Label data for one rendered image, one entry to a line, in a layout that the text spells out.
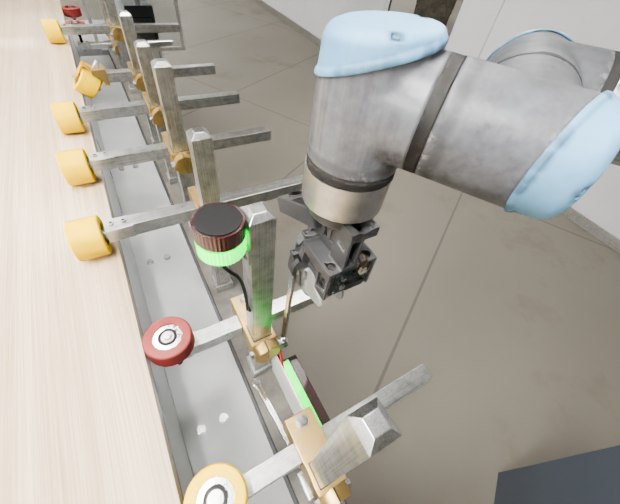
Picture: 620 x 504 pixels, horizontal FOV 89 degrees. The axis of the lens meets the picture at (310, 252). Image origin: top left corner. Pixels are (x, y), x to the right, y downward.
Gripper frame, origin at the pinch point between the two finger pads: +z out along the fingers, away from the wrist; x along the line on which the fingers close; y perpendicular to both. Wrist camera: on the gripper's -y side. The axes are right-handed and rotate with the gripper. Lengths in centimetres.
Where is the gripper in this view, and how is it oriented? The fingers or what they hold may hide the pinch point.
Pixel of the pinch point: (311, 287)
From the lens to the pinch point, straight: 51.7
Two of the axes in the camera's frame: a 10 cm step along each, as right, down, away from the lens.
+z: -1.1, 6.5, 7.5
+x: 8.7, -3.0, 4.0
